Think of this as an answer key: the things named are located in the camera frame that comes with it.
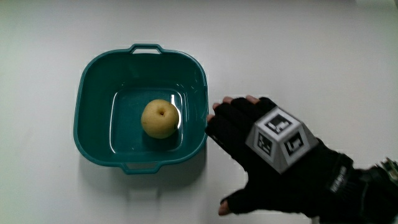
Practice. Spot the yellow pear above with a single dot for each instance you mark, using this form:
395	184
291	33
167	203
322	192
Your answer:
160	119

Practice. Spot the teal plastic basin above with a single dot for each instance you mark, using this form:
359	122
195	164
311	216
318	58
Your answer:
99	102

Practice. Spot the person's right hand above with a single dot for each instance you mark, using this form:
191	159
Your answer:
273	186

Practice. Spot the person's right forearm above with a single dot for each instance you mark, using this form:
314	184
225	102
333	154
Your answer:
379	199

